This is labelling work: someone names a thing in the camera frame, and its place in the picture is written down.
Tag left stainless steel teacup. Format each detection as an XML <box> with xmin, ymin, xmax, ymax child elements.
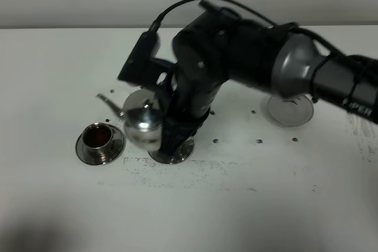
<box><xmin>82</xmin><ymin>123</ymin><xmax>125</xmax><ymax>155</ymax></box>

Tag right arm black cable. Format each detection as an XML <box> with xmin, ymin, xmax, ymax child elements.
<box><xmin>149</xmin><ymin>0</ymin><xmax>378</xmax><ymax>67</ymax></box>

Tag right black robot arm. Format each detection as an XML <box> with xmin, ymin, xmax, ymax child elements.
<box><xmin>162</xmin><ymin>8</ymin><xmax>377</xmax><ymax>153</ymax></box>

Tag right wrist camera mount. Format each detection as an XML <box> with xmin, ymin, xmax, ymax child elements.
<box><xmin>118</xmin><ymin>31</ymin><xmax>175</xmax><ymax>91</ymax></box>

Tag right stainless steel saucer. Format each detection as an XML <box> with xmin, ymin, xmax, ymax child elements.
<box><xmin>148</xmin><ymin>139</ymin><xmax>195</xmax><ymax>164</ymax></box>

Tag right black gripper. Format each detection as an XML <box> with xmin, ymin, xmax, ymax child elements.
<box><xmin>159</xmin><ymin>9</ymin><xmax>284</xmax><ymax>157</ymax></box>

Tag teapot stainless steel saucer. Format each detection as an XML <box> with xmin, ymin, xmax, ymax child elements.
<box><xmin>267</xmin><ymin>95</ymin><xmax>314</xmax><ymax>127</ymax></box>

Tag left stainless steel saucer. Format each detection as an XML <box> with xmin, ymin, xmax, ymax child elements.
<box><xmin>75</xmin><ymin>126</ymin><xmax>126</xmax><ymax>166</ymax></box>

